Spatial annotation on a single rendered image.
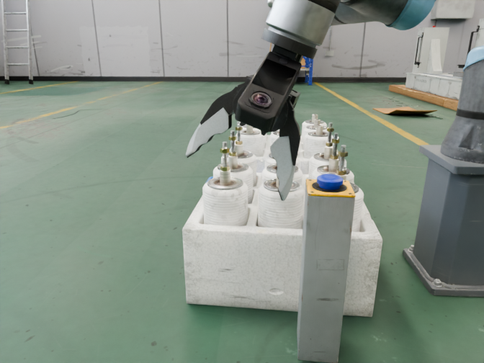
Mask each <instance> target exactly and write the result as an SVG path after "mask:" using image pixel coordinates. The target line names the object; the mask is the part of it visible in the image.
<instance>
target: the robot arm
mask: <svg viewBox="0 0 484 363"><path fill-rule="evenodd" d="M435 1H436V0H268V2H267V5H268V6H269V7H271V9H270V11H269V14H268V17H267V19H266V25H269V29H267V28H264V31H263V34H262V36H261V39H263V40H266V41H268V42H270V43H272V44H274V47H273V50H272V52H271V51H270V52H268V53H267V55H266V57H265V59H264V60H263V61H262V63H261V65H260V66H259V68H258V70H257V71H256V73H255V74H254V75H250V76H246V79H245V83H243V84H239V85H238V86H236V87H235V88H234V89H233V90H232V91H230V92H228V93H226V94H224V95H222V96H220V97H218V98H217V99H216V100H215V101H214V102H213V103H212V104H211V106H210V108H209V109H208V111H207V112H206V114H205V116H204V117H203V118H202V120H201V122H200V124H199V126H198V127H197V129H196V130H195V132H194V134H193V136H192V138H191V140H190V142H189V145H188V147H187V152H186V157H187V158H189V157H190V156H191V155H192V154H194V153H196V152H197V151H198V150H199V149H200V148H201V146H202V145H204V144H206V143H208V142H209V141H211V140H212V137H213V136H214V135H215V134H221V133H224V132H225V131H226V130H228V129H230V128H231V126H232V115H233V114H235V119H236V120H237V121H239V122H241V123H240V126H244V125H245V124H247V125H250V126H251V127H254V128H256V129H259V130H260V131H261V134H262V135H266V134H267V133H268V132H275V131H277V130H279V137H278V138H277V139H276V140H275V141H274V142H273V143H272V145H271V146H270V151H271V154H272V157H273V159H274V160H275V161H276V163H277V172H276V175H277V178H278V180H279V189H278V192H279V195H280V197H281V200H282V201H284V200H286V198H287V195H288V194H289V192H290V189H291V187H292V182H293V178H294V174H295V167H296V160H297V154H298V150H299V146H300V127H299V124H298V123H297V121H296V119H295V111H294V108H295V105H296V103H297V101H298V98H299V96H300V92H298V91H295V90H293V89H292V88H293V86H294V85H295V82H296V80H297V77H298V75H299V72H300V69H301V66H302V64H301V60H302V59H303V56H305V57H307V58H311V59H314V57H315V54H316V52H317V50H318V49H316V48H315V47H316V45H318V46H320V45H322V43H323V41H324V39H325V36H326V34H327V31H328V29H329V27H330V26H334V25H340V24H356V23H363V22H381V23H383V24H385V26H386V27H393V28H395V29H397V30H409V29H411V28H413V27H415V26H417V25H418V24H420V23H421V22H422V21H423V20H424V19H425V18H426V17H427V16H428V14H429V13H430V11H431V10H432V8H433V7H434V2H435ZM463 72H464V73H463V78H462V85H461V89H460V97H459V101H458V105H457V113H456V117H455V119H454V122H453V123H452V126H451V127H450V129H449V131H448V132H447V134H446V136H445V138H444V139H443V141H442V146H441V150H440V152H441V153H442V154H443V155H445V156H448V157H450V158H454V159H457V160H461V161H467V162H472V163H483V164H484V45H482V46H479V47H476V48H473V49H472V50H471V51H470V52H469V53H468V55H467V60H466V63H465V67H464V68H463Z"/></svg>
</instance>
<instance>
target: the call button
mask: <svg viewBox="0 0 484 363"><path fill-rule="evenodd" d="M317 183H318V184H319V187H320V188H323V189H339V188H340V186H341V185H342V184H343V178H341V177H340V176H338V175H335V174H321V175H319V176H317Z"/></svg>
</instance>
